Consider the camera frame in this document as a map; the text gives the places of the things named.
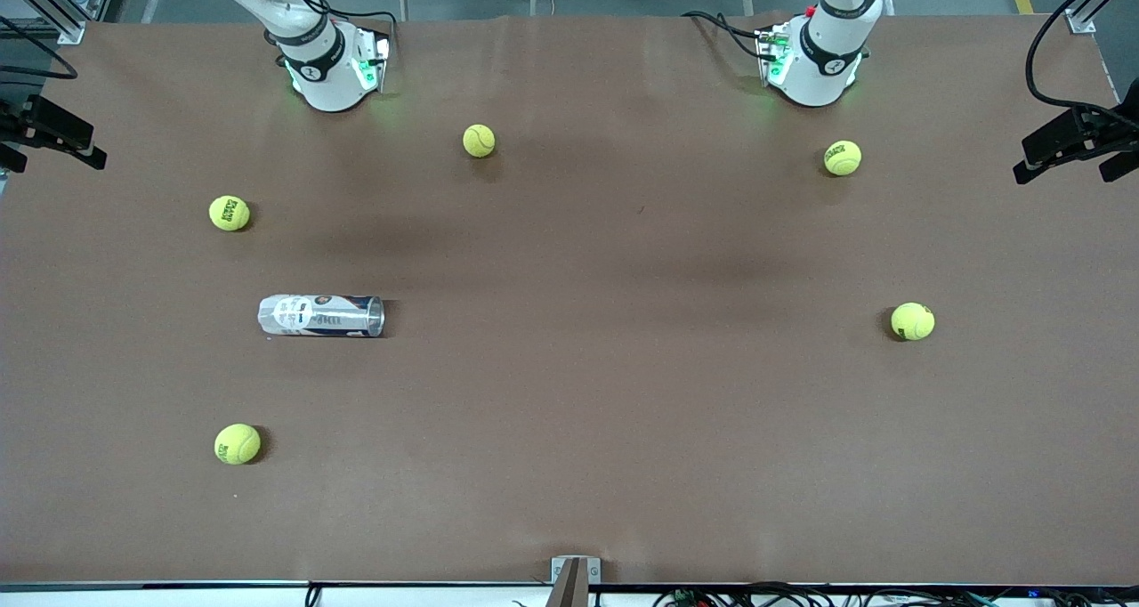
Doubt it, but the clear tennis ball can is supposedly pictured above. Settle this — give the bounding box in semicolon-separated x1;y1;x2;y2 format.
258;294;385;338

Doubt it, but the black left arm base cable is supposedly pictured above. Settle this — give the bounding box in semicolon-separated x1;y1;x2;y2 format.
683;11;775;63

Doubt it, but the tangled black cable bundle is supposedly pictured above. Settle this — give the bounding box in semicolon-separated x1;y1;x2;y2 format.
654;582;1139;607

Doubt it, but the grey metal table bracket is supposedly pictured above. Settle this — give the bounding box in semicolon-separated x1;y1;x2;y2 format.
551;556;602;584

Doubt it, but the brown camera mount post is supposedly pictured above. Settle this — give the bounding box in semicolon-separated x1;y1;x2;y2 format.
545;561;590;607

